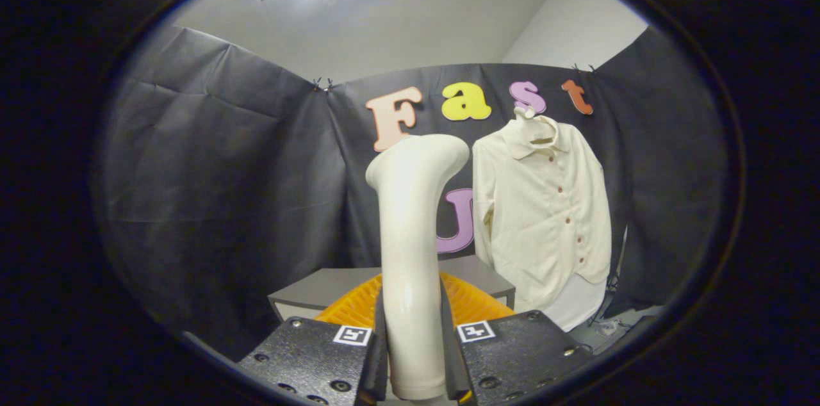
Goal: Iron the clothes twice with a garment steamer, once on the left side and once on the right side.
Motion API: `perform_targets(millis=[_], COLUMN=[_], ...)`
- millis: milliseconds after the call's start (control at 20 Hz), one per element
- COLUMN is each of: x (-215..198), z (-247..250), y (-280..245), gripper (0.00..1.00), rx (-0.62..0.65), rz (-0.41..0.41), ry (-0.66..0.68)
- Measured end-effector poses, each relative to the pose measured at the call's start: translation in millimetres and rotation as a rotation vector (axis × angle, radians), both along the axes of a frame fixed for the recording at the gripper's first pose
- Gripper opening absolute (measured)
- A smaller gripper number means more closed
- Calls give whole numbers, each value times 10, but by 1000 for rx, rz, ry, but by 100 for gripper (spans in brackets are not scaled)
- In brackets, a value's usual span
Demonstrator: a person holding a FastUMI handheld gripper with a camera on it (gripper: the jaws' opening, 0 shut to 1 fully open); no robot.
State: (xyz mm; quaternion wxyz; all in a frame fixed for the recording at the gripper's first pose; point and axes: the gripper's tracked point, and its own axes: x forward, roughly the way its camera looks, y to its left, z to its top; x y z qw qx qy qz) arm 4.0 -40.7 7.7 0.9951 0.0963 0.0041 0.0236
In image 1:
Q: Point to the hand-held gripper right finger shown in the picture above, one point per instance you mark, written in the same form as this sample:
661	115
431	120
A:
512	355

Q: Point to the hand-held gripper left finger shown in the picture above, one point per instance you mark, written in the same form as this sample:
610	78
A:
314	361

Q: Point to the cream button shirt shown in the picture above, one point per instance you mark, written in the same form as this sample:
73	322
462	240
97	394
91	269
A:
538	220

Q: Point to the white garment steamer head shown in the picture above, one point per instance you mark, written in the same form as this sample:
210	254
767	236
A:
410	252

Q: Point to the white clothes hanger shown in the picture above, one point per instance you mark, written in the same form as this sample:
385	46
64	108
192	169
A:
526	119

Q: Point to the grey cabinet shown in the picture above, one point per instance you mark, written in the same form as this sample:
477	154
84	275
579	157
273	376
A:
333	284

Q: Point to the thin dark stand pole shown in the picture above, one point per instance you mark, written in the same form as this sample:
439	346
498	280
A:
623	246

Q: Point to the black backdrop cloth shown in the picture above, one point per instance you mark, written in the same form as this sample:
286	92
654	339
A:
224	169

